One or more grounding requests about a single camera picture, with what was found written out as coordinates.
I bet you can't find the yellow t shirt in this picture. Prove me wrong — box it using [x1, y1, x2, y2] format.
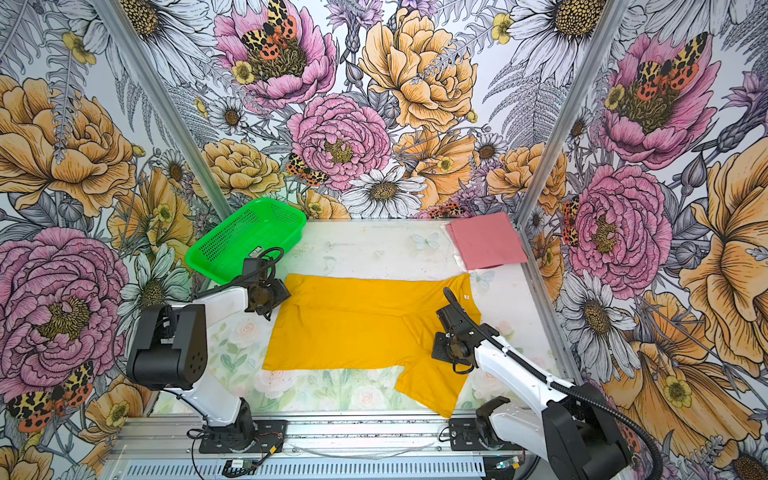
[262, 274, 482, 418]

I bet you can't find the green plastic basket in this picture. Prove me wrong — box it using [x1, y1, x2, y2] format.
[185, 198, 307, 284]

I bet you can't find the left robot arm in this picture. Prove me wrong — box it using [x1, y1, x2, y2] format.
[126, 247, 290, 450]

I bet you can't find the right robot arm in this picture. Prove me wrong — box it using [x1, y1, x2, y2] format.
[433, 305, 631, 479]

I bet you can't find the folded pink t shirt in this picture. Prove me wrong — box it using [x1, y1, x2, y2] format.
[446, 212, 528, 271]

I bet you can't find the small green circuit board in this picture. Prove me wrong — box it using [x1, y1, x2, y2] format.
[221, 459, 251, 478]

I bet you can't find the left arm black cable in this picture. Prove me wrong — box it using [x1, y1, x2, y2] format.
[161, 245, 286, 480]

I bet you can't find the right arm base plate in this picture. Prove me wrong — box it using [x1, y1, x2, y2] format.
[448, 417, 499, 452]

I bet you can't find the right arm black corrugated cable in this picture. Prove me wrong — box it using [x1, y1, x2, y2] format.
[442, 286, 664, 480]

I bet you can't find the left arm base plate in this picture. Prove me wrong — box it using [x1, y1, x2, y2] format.
[199, 420, 288, 455]

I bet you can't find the aluminium front rail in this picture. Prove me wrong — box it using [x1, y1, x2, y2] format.
[98, 413, 541, 480]

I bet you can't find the left aluminium corner post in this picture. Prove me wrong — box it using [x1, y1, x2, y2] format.
[94, 1, 233, 220]

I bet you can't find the aluminium corner post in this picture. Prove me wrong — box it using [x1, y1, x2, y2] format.
[515, 0, 630, 230]
[94, 1, 233, 220]

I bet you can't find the right aluminium corner post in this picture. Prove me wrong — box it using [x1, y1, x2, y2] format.
[515, 0, 630, 230]

